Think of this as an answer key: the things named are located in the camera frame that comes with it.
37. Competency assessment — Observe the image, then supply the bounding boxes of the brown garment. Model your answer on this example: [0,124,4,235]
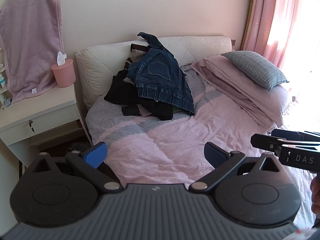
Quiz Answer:
[130,43,151,52]

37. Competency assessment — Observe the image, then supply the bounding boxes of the grey checked pillow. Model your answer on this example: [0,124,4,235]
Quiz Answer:
[221,51,288,91]

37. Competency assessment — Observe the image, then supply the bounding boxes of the pink and grey bedspread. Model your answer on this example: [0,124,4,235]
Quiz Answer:
[85,64,316,228]

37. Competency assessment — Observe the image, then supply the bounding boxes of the black garment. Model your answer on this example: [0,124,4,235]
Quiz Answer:
[104,69,173,121]

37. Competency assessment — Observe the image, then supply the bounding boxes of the person's right hand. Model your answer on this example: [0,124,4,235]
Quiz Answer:
[310,177,320,216]

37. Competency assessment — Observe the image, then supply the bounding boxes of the white nightstand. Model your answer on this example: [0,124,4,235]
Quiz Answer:
[0,82,87,167]

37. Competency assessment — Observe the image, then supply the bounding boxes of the pink curtain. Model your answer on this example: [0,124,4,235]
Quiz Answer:
[241,0,320,87]

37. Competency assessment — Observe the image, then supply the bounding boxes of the pink tissue holder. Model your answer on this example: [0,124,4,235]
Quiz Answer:
[51,59,77,88]

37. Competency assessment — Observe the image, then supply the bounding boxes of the white shelf unit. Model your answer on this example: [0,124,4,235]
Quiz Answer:
[0,47,13,108]

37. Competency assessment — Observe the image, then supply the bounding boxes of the folded pink duvet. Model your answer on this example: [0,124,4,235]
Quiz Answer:
[189,54,283,128]

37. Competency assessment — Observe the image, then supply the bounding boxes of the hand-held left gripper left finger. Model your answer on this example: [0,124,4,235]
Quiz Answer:
[31,141,124,193]

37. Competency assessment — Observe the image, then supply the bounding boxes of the mauve garment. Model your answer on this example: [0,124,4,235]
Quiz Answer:
[138,106,152,117]

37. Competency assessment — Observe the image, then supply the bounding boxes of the pink pillow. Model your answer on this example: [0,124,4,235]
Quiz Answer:
[246,83,292,128]

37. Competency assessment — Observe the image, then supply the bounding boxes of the blue denim jeans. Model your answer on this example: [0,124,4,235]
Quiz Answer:
[126,32,195,116]

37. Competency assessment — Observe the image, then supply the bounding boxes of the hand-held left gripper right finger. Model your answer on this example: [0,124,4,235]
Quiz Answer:
[189,142,282,193]

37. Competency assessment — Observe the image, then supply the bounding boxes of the pink towel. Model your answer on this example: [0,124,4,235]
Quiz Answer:
[0,0,66,103]

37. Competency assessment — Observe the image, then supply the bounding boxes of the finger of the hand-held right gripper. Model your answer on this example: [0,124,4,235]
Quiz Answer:
[251,133,294,155]
[271,129,312,142]

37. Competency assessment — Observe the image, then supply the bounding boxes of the white tissue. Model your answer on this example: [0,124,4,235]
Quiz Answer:
[56,51,67,66]

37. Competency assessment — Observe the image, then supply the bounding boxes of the white nightstand drawer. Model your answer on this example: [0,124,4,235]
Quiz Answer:
[0,104,81,147]

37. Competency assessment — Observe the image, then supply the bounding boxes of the wooden window frame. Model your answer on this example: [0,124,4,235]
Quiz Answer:
[240,0,258,51]

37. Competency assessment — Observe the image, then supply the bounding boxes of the white padded headboard cushion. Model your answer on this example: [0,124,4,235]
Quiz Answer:
[76,35,232,110]

